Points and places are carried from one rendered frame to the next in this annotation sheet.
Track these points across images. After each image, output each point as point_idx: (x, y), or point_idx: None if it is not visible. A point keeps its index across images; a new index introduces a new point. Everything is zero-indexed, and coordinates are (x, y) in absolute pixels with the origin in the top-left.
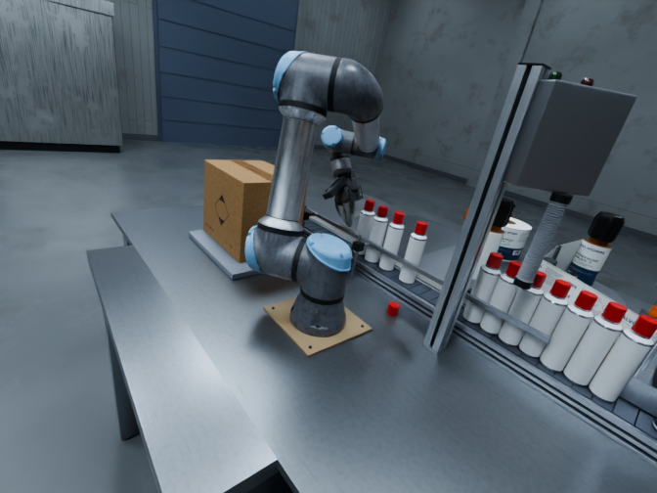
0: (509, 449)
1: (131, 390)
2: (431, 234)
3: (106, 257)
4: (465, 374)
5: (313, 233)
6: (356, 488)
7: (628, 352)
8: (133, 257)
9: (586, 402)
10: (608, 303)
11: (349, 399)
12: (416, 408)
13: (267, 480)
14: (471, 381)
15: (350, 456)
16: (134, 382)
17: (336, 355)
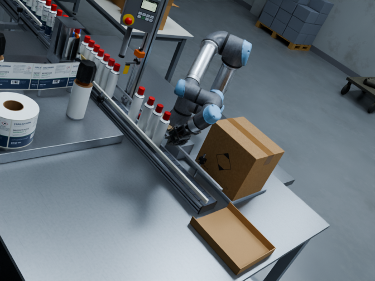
0: (121, 80)
1: (225, 116)
2: (38, 193)
3: (282, 173)
4: (120, 93)
5: (187, 172)
6: (167, 88)
7: None
8: (272, 172)
9: None
10: (94, 42)
11: (166, 100)
12: (145, 93)
13: None
14: (119, 92)
15: (167, 92)
16: (226, 118)
17: (169, 110)
